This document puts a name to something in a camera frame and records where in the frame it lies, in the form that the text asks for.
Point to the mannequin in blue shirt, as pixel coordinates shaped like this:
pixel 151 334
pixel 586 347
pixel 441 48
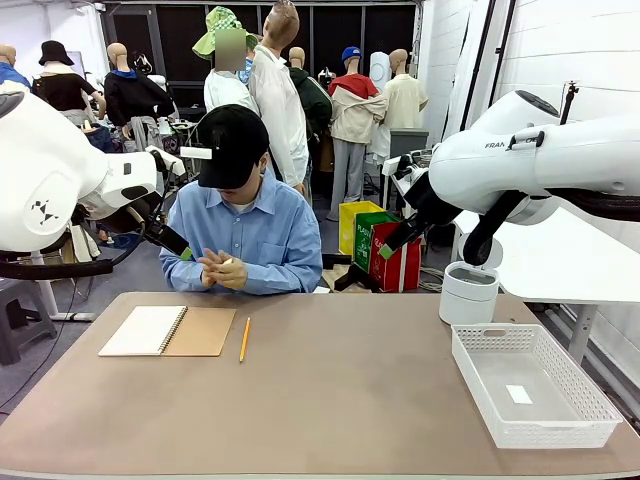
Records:
pixel 10 75

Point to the mannequin in black jacket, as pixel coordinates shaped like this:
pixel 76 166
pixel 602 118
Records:
pixel 130 95

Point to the person's right forearm blue sleeve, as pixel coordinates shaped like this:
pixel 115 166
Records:
pixel 180 272

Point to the person's left hand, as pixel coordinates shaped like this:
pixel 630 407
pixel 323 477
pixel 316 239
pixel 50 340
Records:
pixel 232 275

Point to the person's left forearm blue sleeve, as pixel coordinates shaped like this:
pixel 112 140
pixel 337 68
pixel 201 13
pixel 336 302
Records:
pixel 285 280

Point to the yellow bag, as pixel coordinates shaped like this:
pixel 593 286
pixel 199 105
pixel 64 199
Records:
pixel 347 230

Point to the tall mannequin white shirt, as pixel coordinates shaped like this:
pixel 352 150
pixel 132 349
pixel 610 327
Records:
pixel 277 100

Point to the person's right hand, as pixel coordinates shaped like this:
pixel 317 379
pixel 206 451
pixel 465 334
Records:
pixel 207 267

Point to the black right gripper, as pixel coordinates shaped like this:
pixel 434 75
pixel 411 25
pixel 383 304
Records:
pixel 430 200

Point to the spiral notebook kraft cover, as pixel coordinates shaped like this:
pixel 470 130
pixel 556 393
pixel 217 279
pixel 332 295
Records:
pixel 145 330

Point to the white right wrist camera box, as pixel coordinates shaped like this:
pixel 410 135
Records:
pixel 392 165

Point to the mannequin in cream shirt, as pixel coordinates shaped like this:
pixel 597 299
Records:
pixel 405 100

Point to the white perforated plastic basket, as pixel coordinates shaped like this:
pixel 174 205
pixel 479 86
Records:
pixel 595 400

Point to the red bag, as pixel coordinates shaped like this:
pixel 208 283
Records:
pixel 400 270

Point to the white oval device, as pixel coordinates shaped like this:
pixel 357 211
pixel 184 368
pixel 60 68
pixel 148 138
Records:
pixel 380 67

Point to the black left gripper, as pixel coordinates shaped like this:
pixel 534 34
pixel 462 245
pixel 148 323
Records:
pixel 170 240

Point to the white rectangular paper slip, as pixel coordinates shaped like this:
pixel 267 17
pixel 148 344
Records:
pixel 519 394

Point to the black floor stand base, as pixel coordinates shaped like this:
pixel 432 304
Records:
pixel 352 277

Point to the white round lidded bin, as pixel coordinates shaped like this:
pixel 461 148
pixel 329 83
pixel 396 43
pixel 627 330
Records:
pixel 467 300

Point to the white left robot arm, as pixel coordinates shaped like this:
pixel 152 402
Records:
pixel 45 165

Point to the green bag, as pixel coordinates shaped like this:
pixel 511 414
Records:
pixel 365 240

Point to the black tripod stand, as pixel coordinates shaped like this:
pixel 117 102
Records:
pixel 567 107

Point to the yellow pencil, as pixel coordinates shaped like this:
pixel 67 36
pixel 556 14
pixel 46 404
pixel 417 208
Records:
pixel 244 340

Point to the mannequin black hat black top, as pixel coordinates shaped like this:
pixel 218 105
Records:
pixel 60 90

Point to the figure green checked hat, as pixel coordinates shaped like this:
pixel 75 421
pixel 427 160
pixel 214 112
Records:
pixel 225 95

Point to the white desk leg foot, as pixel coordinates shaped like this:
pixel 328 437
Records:
pixel 45 290

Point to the black baseball cap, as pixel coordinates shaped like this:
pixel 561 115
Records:
pixel 230 145

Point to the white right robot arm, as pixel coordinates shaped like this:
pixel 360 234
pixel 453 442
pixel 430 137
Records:
pixel 575 160

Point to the white rectangular block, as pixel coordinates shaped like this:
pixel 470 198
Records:
pixel 195 153

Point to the mannequin dark green hoodie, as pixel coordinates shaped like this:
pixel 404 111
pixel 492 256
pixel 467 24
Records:
pixel 315 100

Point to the mannequin blue cap red jacket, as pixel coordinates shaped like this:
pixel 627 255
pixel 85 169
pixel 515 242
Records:
pixel 355 110

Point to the grey step stool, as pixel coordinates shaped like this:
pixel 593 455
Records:
pixel 25 300

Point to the person torso blue shirt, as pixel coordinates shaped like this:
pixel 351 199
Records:
pixel 260 220

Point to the grey cabinet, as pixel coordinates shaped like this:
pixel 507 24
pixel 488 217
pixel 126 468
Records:
pixel 407 142

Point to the white side table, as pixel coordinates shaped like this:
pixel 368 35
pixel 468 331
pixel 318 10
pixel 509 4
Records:
pixel 560 260

